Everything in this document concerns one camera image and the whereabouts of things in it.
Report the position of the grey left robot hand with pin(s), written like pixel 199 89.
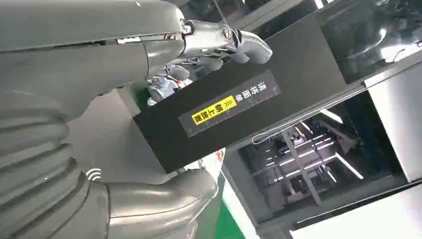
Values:
pixel 82 49

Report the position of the pale grey plastic parcel bag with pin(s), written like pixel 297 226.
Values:
pixel 165 87

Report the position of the grey flat panel with arcs mark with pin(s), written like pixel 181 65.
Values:
pixel 108 142

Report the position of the ribbed grey left arm sleeve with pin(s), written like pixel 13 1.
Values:
pixel 33 165

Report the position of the yellow and grey label sticker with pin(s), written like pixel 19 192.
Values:
pixel 227 105

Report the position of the black table with label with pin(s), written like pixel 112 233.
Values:
pixel 296 66

